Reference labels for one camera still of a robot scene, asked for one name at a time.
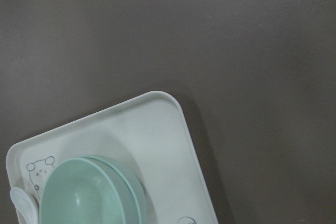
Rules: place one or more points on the green bowl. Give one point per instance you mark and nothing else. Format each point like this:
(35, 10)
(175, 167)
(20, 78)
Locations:
(83, 190)
(132, 181)

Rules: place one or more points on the cream rabbit serving tray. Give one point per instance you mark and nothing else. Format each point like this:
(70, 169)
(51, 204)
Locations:
(148, 134)

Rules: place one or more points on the green bowl on tray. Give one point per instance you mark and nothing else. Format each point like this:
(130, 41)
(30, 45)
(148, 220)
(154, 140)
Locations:
(132, 181)

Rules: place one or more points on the white ceramic spoon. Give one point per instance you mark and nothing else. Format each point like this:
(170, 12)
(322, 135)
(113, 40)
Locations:
(25, 204)

